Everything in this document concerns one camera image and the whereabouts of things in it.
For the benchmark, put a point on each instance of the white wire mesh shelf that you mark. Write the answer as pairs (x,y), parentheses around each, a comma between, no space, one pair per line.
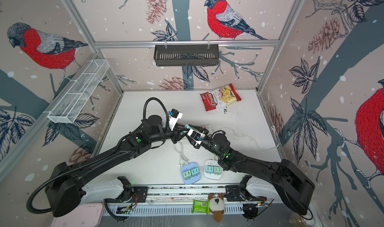
(81,88)

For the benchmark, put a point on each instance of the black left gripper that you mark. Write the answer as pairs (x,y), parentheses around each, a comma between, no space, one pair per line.
(176,133)

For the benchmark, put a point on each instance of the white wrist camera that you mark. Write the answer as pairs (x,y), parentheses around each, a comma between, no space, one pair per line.
(174,116)
(195,138)

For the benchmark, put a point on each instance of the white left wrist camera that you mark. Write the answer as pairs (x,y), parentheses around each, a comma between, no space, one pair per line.
(174,116)

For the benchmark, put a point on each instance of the light green usb charger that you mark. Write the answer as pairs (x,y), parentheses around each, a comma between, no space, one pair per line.
(217,170)

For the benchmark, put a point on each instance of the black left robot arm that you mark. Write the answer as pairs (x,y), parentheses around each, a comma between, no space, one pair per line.
(63,192)

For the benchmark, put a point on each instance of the white square power socket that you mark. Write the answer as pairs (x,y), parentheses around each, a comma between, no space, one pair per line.
(212,162)

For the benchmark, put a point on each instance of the red cassava chips bag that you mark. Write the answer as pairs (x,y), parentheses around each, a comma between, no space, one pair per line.
(220,97)

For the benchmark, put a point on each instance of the brown plush toy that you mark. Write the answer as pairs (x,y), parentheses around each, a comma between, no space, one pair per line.
(217,206)

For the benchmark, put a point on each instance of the pink tray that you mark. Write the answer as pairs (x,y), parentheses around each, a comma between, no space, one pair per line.
(87,215)

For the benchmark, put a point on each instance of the green wet wipes pack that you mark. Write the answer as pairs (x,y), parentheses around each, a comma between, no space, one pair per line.
(201,207)

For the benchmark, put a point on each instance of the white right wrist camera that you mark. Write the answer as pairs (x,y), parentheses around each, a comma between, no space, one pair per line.
(195,138)

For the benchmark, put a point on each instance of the glass jar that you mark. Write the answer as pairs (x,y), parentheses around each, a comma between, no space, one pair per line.
(296,220)

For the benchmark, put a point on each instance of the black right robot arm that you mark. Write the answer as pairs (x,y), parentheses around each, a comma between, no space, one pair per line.
(293,187)

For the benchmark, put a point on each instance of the black hanging wire basket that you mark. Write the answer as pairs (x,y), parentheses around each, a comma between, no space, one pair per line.
(186,55)

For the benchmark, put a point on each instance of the blue square power socket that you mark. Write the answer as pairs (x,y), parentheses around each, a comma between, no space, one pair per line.
(187,167)

